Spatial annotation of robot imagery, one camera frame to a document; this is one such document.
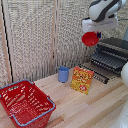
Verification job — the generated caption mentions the black oven door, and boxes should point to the black oven door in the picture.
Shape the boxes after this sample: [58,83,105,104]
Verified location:
[79,63,111,85]

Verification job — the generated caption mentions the blue plastic cup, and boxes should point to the blue plastic cup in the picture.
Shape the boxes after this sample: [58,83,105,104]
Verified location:
[57,66,71,84]

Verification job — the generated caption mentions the orange yellow food box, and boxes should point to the orange yellow food box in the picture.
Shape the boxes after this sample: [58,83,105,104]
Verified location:
[70,65,95,96]

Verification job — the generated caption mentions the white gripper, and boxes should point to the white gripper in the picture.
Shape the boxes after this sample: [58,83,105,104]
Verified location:
[81,17,119,40]

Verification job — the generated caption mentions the black toaster oven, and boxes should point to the black toaster oven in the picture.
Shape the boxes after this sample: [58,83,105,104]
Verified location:
[94,37,128,77]

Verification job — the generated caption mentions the red plastic bowl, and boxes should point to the red plastic bowl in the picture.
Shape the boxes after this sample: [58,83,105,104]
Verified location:
[81,31,101,47]

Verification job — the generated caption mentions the red plastic shopping basket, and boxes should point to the red plastic shopping basket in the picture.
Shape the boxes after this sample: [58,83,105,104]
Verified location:
[0,79,57,128]

